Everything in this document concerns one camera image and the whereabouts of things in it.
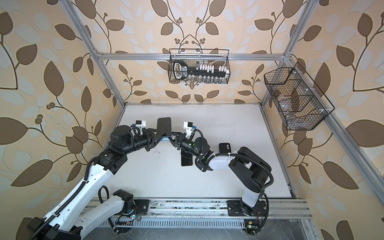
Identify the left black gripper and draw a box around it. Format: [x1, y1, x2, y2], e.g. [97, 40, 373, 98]
[120, 127, 165, 156]

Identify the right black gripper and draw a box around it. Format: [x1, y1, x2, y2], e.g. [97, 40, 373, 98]
[166, 131, 202, 160]

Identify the black smartphone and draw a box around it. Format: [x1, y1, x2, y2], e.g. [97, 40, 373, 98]
[157, 117, 172, 137]

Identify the black phone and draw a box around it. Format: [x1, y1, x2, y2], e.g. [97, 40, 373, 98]
[181, 150, 193, 167]

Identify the black phone case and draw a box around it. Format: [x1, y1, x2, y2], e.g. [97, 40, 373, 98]
[219, 143, 232, 154]

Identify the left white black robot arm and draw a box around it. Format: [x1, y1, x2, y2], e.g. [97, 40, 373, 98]
[27, 125, 165, 240]

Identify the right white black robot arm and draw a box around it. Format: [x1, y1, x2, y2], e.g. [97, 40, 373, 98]
[168, 130, 274, 236]

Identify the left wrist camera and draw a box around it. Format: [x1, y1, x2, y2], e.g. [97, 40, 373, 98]
[132, 120, 146, 129]

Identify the back wire basket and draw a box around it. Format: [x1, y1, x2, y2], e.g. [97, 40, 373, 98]
[168, 48, 231, 85]

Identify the wire basket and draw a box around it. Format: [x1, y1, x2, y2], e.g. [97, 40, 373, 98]
[168, 48, 231, 85]
[264, 63, 335, 131]

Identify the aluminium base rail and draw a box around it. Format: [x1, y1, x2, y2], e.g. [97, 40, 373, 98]
[64, 197, 313, 229]

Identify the right wire basket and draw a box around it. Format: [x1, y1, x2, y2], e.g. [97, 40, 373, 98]
[264, 63, 335, 131]

